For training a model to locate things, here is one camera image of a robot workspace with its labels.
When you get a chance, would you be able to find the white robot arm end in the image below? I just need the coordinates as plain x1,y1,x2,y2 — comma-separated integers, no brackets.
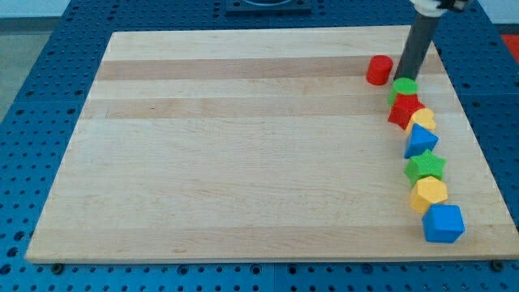
410,0,474,18

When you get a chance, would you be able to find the yellow heart block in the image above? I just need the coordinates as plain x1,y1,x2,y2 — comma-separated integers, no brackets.
405,108,436,136

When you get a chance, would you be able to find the light wooden board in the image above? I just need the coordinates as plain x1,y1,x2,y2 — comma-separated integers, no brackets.
25,26,518,264

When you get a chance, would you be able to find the red cylinder block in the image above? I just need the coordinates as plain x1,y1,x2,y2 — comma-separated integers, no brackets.
366,55,393,86

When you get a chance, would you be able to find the red star block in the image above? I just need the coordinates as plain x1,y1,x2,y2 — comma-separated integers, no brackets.
388,93,425,130

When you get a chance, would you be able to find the green cylinder block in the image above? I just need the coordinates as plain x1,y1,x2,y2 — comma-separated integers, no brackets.
388,77,418,106

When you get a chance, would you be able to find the blue triangle block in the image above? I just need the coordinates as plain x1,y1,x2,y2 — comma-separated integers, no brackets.
404,123,439,159

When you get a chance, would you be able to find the green star block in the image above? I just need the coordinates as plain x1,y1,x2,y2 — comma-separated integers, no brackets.
404,150,447,187

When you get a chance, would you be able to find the yellow hexagon block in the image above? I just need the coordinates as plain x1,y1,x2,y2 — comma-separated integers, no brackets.
410,176,448,214

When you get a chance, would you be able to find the blue cube block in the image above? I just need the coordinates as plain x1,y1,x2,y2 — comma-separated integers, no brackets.
422,204,465,243

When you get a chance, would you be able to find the grey cylindrical pointer rod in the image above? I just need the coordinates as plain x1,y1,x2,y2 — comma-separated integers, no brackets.
393,13,440,80

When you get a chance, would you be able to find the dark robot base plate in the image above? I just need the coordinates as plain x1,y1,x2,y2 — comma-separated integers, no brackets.
224,0,312,14

